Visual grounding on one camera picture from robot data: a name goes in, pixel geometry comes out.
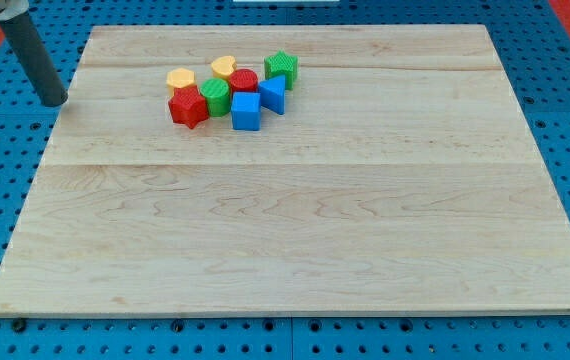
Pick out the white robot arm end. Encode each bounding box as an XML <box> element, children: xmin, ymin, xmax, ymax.
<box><xmin>0</xmin><ymin>0</ymin><xmax>29</xmax><ymax>21</ymax></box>

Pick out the green star block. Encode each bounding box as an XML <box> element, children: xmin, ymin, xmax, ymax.
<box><xmin>264</xmin><ymin>50</ymin><xmax>298</xmax><ymax>90</ymax></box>

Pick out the red star block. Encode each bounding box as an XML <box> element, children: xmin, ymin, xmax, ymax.
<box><xmin>168</xmin><ymin>85</ymin><xmax>210</xmax><ymax>129</ymax></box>

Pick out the yellow heart block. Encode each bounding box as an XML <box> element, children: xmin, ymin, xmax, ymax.
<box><xmin>210</xmin><ymin>55</ymin><xmax>237</xmax><ymax>81</ymax></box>

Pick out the blue cube block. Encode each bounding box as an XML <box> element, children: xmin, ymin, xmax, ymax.
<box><xmin>231</xmin><ymin>92</ymin><xmax>261</xmax><ymax>131</ymax></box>

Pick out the blue triangle block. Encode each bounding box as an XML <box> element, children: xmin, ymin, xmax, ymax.
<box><xmin>258</xmin><ymin>75</ymin><xmax>286</xmax><ymax>115</ymax></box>

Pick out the red cylinder block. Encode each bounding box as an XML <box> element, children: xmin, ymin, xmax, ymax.
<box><xmin>228</xmin><ymin>68</ymin><xmax>258</xmax><ymax>94</ymax></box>

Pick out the green cylinder block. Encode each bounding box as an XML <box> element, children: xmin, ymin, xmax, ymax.
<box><xmin>200</xmin><ymin>78</ymin><xmax>231</xmax><ymax>117</ymax></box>

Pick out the wooden board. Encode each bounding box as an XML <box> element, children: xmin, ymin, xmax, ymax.
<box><xmin>0</xmin><ymin>25</ymin><xmax>570</xmax><ymax>319</ymax></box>

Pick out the yellow hexagon block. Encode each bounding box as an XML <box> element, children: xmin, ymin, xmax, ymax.
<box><xmin>166</xmin><ymin>68</ymin><xmax>196</xmax><ymax>97</ymax></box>

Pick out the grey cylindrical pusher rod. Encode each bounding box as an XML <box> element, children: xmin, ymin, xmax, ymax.
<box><xmin>0</xmin><ymin>12</ymin><xmax>68</xmax><ymax>107</ymax></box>

